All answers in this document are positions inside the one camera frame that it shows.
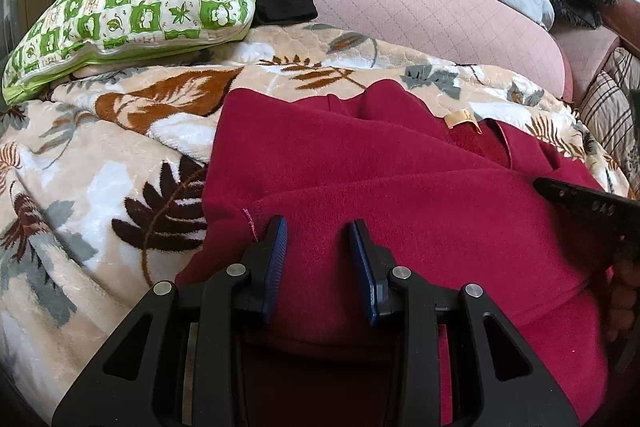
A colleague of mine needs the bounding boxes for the green patterned pillow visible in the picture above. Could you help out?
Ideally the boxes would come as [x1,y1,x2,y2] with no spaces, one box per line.
[2,0,256,105]

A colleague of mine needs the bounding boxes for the floral beige blanket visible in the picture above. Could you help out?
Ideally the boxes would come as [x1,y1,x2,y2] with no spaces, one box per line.
[1,24,631,422]

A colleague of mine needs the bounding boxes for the pink quilted bolster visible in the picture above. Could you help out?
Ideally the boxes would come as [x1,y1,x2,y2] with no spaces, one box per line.
[314,0,570,98]

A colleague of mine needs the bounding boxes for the dark red sweater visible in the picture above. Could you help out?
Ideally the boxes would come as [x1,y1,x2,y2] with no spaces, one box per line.
[176,80,608,421]

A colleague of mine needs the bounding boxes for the person's right hand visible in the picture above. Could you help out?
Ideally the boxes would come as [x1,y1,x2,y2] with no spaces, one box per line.
[604,253,640,343]

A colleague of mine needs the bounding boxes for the striped beige cushion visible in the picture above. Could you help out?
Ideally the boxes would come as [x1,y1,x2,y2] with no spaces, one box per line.
[578,48,639,196]

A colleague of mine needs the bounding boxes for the pink brown quilted headboard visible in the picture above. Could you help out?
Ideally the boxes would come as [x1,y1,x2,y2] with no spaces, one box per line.
[551,0,639,104]

